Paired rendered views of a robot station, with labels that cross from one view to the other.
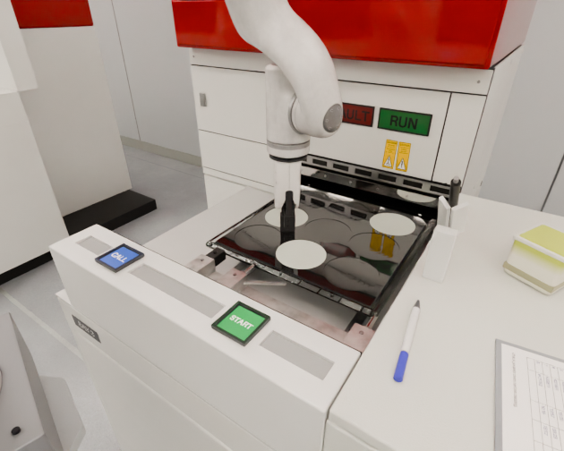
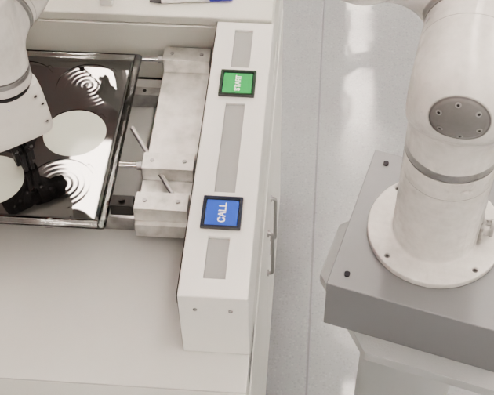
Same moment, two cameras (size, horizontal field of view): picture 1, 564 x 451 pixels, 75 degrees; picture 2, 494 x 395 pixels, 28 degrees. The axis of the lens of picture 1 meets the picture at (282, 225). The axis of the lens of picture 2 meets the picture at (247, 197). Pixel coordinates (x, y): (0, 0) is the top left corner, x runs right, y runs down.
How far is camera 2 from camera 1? 1.53 m
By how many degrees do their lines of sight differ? 82
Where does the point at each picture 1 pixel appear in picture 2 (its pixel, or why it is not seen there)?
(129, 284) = (248, 179)
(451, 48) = not seen: outside the picture
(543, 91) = not seen: outside the picture
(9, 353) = (354, 230)
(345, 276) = (96, 87)
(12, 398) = (375, 187)
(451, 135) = not seen: outside the picture
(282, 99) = (19, 15)
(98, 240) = (205, 266)
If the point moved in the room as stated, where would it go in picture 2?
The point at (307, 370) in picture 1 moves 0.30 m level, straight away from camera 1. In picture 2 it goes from (248, 41) to (73, 94)
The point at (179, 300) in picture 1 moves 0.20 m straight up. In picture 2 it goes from (238, 136) to (236, 34)
